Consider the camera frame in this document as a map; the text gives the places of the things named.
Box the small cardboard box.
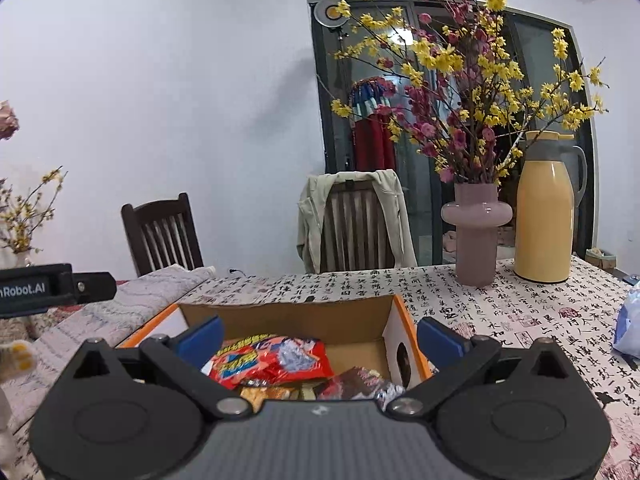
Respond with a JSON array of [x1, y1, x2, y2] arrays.
[[585, 247, 619, 273]]

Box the ring light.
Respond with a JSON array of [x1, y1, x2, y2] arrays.
[[313, 0, 351, 28]]

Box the yellow thermos jug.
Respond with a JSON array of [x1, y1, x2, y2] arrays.
[[514, 130, 588, 283]]

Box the orange snack packet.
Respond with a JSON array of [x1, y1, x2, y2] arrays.
[[240, 384, 303, 411]]

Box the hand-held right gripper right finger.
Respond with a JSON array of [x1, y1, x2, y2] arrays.
[[386, 316, 571, 418]]

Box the pink vase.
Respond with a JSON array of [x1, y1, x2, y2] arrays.
[[441, 182, 514, 287]]

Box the red patterned cloth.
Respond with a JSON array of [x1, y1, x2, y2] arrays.
[[47, 304, 83, 322]]

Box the dark wooden chair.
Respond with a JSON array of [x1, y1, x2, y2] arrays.
[[121, 192, 205, 277]]

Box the blue plastic bag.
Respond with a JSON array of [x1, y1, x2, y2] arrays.
[[612, 280, 640, 358]]

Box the yellow and red flower branches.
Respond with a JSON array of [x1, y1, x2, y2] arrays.
[[315, 0, 608, 186]]

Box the dark red snack packet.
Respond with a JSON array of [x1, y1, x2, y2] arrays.
[[317, 367, 406, 402]]

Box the dark framed glass door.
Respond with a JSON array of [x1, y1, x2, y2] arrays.
[[307, 0, 598, 267]]

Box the person's left hand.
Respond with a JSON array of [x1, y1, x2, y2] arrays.
[[0, 339, 38, 376]]

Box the red cardboard box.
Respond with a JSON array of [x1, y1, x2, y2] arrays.
[[116, 294, 433, 411]]

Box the red hanging garment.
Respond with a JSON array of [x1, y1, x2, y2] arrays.
[[350, 77, 398, 172]]

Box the wooden chair with slats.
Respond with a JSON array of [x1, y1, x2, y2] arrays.
[[320, 182, 397, 273]]

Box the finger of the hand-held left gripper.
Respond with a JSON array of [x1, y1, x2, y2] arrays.
[[74, 272, 117, 305]]

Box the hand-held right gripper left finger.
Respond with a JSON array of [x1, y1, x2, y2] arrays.
[[70, 316, 253, 418]]

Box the pink and yellow flower branches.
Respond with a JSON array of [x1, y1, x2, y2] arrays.
[[0, 100, 68, 256]]

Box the chair with beige jacket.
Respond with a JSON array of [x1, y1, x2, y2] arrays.
[[296, 170, 418, 275]]

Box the wavy patterned cloth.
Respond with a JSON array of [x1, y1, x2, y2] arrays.
[[0, 264, 217, 433]]

